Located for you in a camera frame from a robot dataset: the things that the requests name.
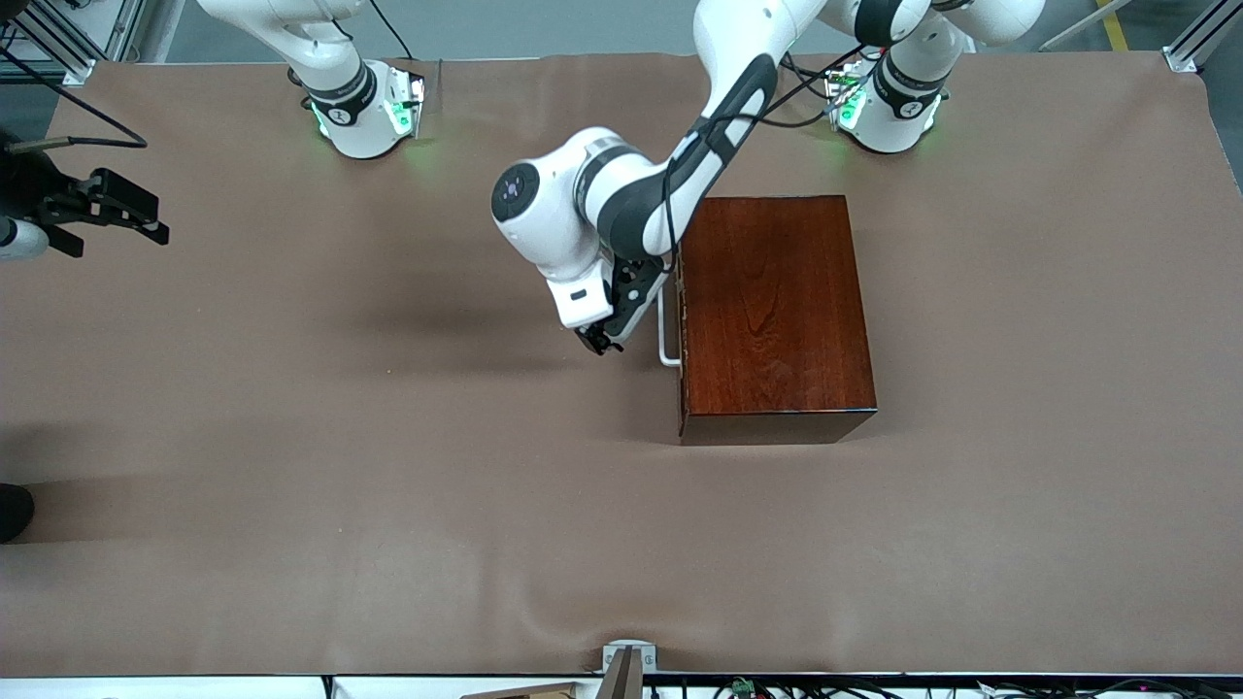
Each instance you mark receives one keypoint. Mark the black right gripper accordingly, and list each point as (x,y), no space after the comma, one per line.
(29,189)

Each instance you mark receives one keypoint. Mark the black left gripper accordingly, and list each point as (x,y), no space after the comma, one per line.
(599,339)

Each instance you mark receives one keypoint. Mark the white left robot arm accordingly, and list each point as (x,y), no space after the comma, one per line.
(544,214)

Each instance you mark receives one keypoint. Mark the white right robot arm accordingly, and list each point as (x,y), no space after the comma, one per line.
(340,116)

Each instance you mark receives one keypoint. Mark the dark red wooden cabinet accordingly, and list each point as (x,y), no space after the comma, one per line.
(777,311)

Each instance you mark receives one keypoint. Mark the black round object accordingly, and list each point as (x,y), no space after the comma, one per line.
(14,510)

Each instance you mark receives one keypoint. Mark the light wooden board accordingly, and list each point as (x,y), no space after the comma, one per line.
(544,692)

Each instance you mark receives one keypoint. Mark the aluminium frame profile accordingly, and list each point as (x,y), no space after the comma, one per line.
(1190,53)
(68,63)

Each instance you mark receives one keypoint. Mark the metal edge bracket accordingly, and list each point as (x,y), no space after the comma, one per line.
(612,650)

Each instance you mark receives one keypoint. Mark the grey vertical post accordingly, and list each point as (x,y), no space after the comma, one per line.
(621,680)

